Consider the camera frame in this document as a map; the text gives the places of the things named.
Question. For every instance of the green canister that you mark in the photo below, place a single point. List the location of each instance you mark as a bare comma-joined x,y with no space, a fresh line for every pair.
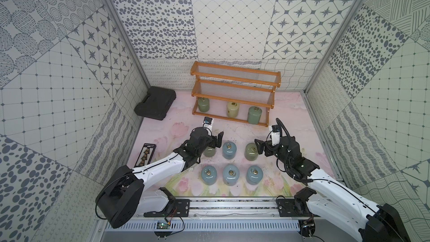
203,104
209,152
254,115
251,152

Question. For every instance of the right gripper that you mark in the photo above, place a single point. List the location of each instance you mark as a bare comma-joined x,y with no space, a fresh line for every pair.
268,145

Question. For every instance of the wooden three-tier shelf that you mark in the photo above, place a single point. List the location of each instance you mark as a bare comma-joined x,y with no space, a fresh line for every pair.
252,87

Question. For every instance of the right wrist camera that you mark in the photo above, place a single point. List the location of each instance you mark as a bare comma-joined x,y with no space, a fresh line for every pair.
276,134

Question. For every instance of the black plastic tool case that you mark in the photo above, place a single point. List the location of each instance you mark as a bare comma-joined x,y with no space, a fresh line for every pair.
156,103

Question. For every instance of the controller board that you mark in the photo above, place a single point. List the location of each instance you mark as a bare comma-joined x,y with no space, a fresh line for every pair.
307,228
163,229

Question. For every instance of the left controller board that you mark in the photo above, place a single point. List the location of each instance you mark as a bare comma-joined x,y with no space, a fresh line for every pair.
163,229

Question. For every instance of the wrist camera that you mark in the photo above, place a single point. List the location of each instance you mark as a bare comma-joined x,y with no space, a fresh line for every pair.
276,134
208,122

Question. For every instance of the blue canister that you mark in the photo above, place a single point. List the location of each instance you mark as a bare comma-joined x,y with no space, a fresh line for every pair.
231,175
229,150
209,175
254,175

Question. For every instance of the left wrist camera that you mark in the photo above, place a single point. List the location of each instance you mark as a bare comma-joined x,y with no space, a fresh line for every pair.
208,122

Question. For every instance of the right controller board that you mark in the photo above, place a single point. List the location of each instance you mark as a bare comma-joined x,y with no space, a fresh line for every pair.
307,228

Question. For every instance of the yellow-green canister bottom centre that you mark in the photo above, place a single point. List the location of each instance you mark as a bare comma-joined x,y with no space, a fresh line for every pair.
233,109

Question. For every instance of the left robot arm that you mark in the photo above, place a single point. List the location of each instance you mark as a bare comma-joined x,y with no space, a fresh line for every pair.
126,193

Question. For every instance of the aluminium mounting rail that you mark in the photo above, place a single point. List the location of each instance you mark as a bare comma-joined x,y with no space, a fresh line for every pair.
199,207

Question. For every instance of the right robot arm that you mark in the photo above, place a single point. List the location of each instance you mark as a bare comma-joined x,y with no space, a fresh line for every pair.
361,218

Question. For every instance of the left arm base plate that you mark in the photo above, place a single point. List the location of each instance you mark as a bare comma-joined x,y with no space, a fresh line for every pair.
176,208

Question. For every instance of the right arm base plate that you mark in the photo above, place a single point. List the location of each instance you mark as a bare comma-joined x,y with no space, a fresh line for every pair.
289,207

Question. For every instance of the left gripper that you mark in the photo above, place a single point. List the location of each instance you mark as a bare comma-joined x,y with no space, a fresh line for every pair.
213,140

